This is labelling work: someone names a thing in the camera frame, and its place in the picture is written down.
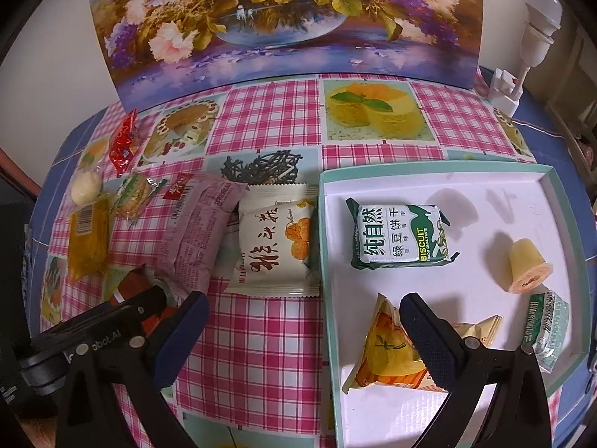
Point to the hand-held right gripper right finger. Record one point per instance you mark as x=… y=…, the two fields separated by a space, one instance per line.
x=429 y=336

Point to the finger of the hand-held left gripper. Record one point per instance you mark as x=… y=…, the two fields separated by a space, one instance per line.
x=169 y=323
x=151 y=296

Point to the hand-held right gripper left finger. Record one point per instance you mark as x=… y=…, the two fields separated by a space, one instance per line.
x=186 y=331

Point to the red orange snack packet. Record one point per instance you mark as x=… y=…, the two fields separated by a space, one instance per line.
x=133 y=284

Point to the orange yellow snack packet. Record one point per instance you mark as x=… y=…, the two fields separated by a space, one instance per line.
x=382 y=359

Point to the green biscuit packet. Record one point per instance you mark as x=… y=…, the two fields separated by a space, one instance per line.
x=550 y=331
x=401 y=238

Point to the round cake green packet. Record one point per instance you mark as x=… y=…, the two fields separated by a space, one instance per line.
x=133 y=193

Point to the small red snack packet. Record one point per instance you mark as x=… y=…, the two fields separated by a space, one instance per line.
x=179 y=184

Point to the yellow jelly cup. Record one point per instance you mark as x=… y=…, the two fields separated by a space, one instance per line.
x=524 y=266

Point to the teal cardboard tray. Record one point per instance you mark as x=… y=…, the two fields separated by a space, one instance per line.
x=466 y=186

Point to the checked tablecloth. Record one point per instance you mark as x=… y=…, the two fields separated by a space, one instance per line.
x=261 y=345

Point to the pink snack packet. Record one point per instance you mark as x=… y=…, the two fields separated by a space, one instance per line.
x=200 y=233

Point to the white packet orange print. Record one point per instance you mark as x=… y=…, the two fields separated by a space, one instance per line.
x=275 y=242

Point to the white round snack clear wrapper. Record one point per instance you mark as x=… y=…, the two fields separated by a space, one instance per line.
x=86 y=186

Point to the white power strip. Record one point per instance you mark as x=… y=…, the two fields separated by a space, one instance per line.
x=503 y=91

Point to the white wooden chair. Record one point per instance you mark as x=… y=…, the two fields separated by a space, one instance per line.
x=576 y=102

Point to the flower painting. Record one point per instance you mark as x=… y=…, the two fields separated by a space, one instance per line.
x=280 y=32

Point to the white bulb lamp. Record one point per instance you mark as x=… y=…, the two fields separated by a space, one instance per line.
x=541 y=9

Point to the brown wooden rail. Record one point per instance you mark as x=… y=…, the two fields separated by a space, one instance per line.
x=16 y=170

